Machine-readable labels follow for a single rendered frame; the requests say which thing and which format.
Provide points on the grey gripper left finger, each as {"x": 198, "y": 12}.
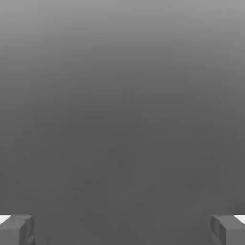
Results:
{"x": 15, "y": 231}

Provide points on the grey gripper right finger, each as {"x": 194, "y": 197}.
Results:
{"x": 229, "y": 231}

